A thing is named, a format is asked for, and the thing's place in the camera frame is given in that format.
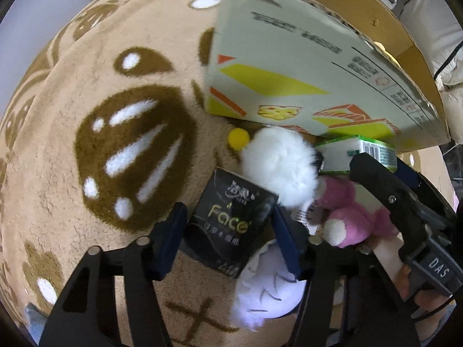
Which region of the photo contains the yellow pom-pom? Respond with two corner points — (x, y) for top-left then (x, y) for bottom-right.
(227, 128), (251, 152)

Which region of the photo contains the person's right hand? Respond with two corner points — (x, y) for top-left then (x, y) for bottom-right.
(394, 267), (457, 337)

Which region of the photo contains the black tissue packet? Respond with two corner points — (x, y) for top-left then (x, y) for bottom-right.
(180, 168), (279, 281)

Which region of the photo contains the printed cardboard box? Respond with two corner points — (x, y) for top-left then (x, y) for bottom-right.
(203, 0), (451, 153)

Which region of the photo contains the blue cloth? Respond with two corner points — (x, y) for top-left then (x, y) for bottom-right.
(23, 302), (50, 346)

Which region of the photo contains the black cable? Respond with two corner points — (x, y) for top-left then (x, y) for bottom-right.
(433, 39), (463, 81)

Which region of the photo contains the white plush toy with eyelashes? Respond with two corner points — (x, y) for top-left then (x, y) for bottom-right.
(231, 240), (345, 333)

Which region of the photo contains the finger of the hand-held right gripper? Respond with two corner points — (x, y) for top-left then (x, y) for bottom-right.
(349, 152), (435, 261)

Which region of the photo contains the brown patterned plush rug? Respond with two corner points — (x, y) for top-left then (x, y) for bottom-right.
(0, 0), (457, 347)

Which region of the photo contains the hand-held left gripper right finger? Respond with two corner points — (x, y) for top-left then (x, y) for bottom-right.
(271, 204), (422, 347)

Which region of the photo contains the green white carton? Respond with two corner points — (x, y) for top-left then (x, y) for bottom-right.
(314, 134), (398, 176)

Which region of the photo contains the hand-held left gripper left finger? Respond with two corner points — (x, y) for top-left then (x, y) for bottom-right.
(39, 202), (189, 347)

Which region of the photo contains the pink plush bear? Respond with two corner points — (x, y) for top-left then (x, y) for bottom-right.
(314, 175), (399, 249)

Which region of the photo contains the white fluffy plush toy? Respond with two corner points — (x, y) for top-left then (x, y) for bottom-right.
(239, 124), (323, 209)

